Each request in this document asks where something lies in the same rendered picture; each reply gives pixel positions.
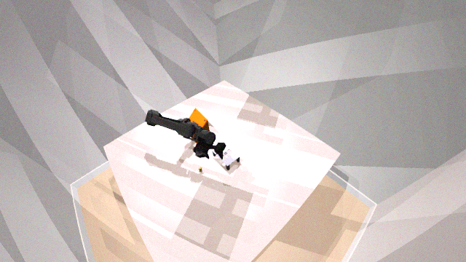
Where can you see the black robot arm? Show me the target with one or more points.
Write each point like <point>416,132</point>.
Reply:
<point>185,128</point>

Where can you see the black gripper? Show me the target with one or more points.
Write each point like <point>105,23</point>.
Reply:
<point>218,148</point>

